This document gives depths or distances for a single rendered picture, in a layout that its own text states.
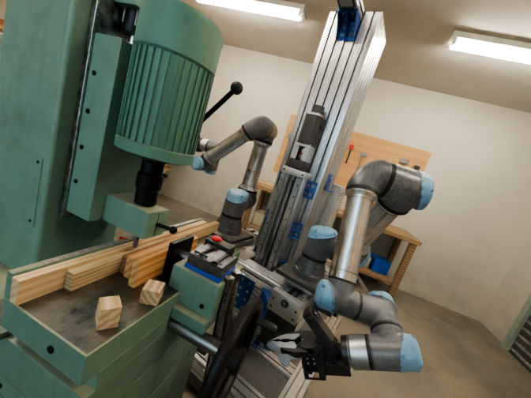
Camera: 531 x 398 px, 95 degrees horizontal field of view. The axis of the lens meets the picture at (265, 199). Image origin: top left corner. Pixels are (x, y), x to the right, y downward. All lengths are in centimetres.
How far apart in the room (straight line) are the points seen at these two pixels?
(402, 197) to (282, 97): 336
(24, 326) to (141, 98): 46
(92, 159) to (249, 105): 358
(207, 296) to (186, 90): 46
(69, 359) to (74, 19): 65
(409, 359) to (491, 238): 377
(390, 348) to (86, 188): 79
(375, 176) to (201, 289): 57
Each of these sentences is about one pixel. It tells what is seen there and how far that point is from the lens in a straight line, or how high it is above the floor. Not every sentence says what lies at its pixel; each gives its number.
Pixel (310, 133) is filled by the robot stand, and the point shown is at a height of 144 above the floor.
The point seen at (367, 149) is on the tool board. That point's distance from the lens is 381.
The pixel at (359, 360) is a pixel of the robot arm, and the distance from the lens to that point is 70.
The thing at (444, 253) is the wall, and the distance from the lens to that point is 423.
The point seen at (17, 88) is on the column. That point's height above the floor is 125.
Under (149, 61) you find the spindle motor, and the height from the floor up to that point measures 138.
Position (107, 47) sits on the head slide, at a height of 139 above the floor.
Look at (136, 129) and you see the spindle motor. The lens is 58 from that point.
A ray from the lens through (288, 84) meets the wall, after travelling 406.
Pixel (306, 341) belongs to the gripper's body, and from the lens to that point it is 73.
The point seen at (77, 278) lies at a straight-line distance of 65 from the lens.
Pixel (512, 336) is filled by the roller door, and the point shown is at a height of 18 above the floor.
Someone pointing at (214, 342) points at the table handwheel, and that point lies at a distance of 68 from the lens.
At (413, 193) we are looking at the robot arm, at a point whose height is 130.
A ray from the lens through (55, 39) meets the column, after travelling 76.
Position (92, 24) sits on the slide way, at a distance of 74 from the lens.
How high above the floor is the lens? 128
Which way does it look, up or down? 10 degrees down
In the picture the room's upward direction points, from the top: 18 degrees clockwise
